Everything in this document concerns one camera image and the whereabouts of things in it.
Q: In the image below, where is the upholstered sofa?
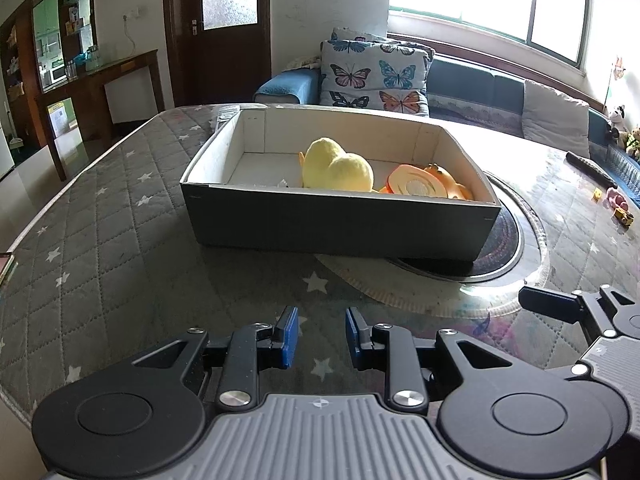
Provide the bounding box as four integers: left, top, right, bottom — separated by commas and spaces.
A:
427, 52, 640, 196

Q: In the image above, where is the dark wooden door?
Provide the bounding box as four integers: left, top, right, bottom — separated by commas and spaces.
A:
162, 0, 273, 106

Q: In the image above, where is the black remote control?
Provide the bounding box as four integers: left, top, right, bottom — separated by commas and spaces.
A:
565, 151, 618, 187

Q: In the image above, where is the grey quilted table cover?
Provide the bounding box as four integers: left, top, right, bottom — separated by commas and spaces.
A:
0, 102, 640, 426

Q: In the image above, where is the black white plush toy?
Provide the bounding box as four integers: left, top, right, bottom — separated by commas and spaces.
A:
607, 105, 628, 136

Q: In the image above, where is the wooden display cabinet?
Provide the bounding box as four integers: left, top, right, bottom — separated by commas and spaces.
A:
0, 0, 173, 181

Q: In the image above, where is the orange plastic toy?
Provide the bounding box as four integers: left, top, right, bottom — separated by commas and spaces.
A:
422, 162, 475, 202

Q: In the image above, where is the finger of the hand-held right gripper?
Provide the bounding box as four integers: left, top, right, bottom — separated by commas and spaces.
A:
518, 284, 640, 338

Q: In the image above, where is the grey sofa cushion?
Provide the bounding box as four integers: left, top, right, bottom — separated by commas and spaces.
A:
522, 80, 591, 158

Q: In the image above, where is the grey cardboard box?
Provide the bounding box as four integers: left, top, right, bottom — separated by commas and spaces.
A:
180, 107, 502, 262

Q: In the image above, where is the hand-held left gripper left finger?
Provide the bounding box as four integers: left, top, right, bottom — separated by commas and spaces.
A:
131, 306, 300, 411

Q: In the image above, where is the white refrigerator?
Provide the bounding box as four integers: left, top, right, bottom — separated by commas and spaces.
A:
0, 127, 16, 181

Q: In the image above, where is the yellow plush duck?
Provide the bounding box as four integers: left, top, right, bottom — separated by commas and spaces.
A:
299, 137, 381, 193

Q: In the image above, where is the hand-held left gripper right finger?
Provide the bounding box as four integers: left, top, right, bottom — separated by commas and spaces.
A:
346, 307, 521, 413

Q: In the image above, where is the butterfly print cushion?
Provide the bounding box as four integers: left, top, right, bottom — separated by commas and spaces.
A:
319, 39, 431, 118
330, 26, 437, 96

